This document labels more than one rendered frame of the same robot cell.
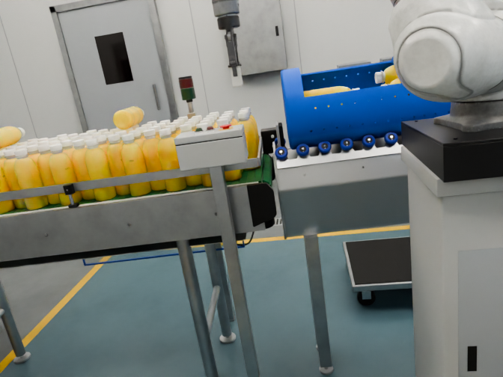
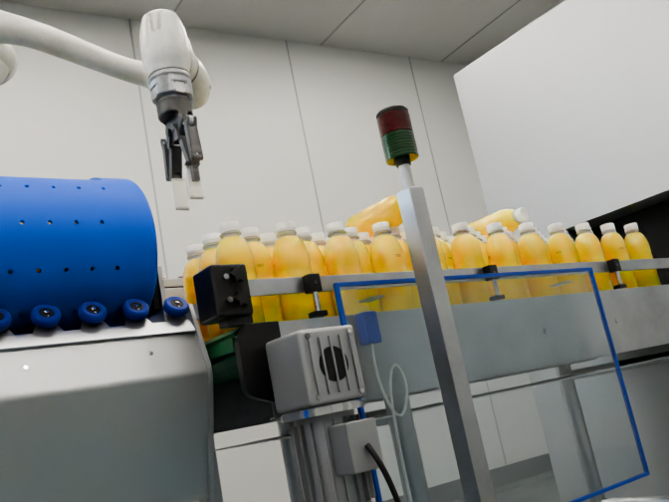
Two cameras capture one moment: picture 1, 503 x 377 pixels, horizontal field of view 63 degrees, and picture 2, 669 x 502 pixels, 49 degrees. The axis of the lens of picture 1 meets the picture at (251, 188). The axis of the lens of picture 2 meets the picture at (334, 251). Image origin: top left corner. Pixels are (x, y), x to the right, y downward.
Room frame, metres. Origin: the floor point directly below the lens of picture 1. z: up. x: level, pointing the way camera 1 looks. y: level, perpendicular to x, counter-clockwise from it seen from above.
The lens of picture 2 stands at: (2.73, -0.81, 0.72)
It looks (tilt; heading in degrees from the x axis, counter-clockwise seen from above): 13 degrees up; 136
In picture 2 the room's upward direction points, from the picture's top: 11 degrees counter-clockwise
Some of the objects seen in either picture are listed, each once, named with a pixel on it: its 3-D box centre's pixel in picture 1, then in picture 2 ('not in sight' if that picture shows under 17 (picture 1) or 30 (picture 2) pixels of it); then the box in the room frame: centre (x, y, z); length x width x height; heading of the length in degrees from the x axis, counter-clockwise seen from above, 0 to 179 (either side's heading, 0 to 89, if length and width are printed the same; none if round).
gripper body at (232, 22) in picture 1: (230, 31); (176, 122); (1.50, -0.01, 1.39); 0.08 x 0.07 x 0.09; 175
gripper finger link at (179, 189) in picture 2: (236, 76); (180, 194); (1.46, -0.01, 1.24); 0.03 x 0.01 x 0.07; 85
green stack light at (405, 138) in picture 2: (188, 93); (399, 147); (1.89, 0.21, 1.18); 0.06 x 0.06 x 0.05
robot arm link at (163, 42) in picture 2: not in sight; (166, 48); (1.49, 0.00, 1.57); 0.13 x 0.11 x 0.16; 132
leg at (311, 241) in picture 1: (319, 306); not in sight; (1.42, -0.19, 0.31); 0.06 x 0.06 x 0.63; 85
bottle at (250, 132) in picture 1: (248, 143); (203, 299); (1.50, -0.01, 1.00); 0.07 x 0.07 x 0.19
